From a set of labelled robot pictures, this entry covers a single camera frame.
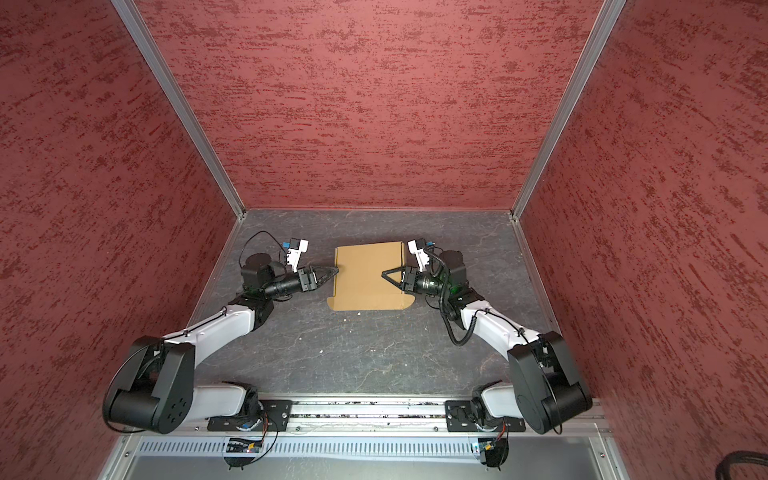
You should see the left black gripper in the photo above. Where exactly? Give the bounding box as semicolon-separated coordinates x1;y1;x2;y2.
264;264;339;299

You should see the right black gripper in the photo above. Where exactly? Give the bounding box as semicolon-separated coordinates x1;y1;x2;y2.
383;265;451;297

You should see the brown cardboard box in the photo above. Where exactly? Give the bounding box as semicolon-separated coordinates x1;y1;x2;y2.
327;242;415;312

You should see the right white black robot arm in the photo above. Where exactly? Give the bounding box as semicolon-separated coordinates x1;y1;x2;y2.
381;266;594;434

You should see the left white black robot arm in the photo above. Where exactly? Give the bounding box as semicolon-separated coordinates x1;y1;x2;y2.
102;253;339;434

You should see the right small circuit board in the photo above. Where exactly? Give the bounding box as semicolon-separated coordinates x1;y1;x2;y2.
474;439;500;456

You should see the small circuit board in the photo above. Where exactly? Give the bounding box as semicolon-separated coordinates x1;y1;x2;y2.
225;438;263;455
474;439;500;456

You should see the left small circuit board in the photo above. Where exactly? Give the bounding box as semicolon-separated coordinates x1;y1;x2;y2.
225;438;263;455

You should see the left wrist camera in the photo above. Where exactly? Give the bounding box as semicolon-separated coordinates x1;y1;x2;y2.
282;238;309;273

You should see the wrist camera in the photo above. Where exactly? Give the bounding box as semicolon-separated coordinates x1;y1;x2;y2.
407;238;467;284
282;238;309;273

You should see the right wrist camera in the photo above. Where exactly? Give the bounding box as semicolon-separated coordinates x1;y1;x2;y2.
407;238;467;284

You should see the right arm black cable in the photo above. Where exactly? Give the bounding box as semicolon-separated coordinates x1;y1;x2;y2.
422;244;565;436

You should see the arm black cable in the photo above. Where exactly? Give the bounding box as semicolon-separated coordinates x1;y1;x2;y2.
422;244;565;436
101;230;289;434

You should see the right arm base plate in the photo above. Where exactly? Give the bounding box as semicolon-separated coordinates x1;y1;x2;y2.
444;400;526;434

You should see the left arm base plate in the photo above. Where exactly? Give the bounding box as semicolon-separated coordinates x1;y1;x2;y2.
207;399;294;435

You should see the aluminium front rail frame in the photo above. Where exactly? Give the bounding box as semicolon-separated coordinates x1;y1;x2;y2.
100;395;629;479

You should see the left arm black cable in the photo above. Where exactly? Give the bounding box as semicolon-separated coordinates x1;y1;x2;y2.
101;230;289;434

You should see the left aluminium corner post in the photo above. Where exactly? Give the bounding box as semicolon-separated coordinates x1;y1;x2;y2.
111;0;247;221

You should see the aluminium corner post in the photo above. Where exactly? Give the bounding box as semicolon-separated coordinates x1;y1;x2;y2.
511;0;626;222
111;0;247;221

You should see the right aluminium corner post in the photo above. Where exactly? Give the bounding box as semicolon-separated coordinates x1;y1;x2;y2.
511;0;626;222

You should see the black cable bundle corner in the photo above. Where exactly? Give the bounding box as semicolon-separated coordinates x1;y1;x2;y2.
715;449;768;480

